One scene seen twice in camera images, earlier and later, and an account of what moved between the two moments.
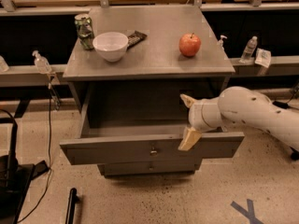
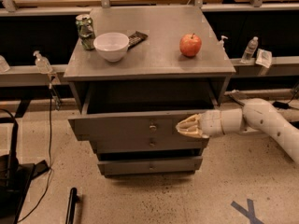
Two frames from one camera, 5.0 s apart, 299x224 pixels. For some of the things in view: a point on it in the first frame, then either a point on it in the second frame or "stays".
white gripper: (195, 115) stays
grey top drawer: (135, 143) → (141, 111)
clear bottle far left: (4, 67) stays
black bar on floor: (74, 199) stays
